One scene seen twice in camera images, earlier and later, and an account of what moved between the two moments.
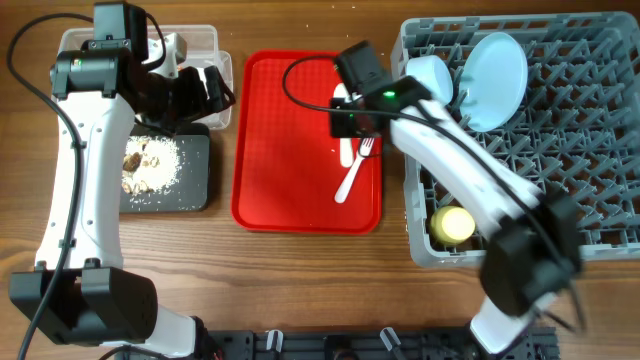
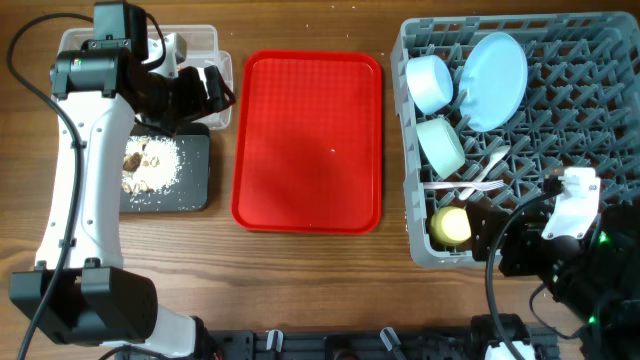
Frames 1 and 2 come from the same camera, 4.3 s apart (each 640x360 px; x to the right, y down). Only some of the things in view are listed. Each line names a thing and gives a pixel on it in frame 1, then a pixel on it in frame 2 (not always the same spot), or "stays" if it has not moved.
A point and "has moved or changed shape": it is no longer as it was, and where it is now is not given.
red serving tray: (286, 169) stays
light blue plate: (493, 81) stays
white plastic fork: (365, 146) has moved or changed shape
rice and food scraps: (150, 164) stays
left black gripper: (197, 103) stays
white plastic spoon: (346, 144) has moved or changed shape
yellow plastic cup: (452, 225) stays
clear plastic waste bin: (201, 50) stays
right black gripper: (337, 125) to (478, 212)
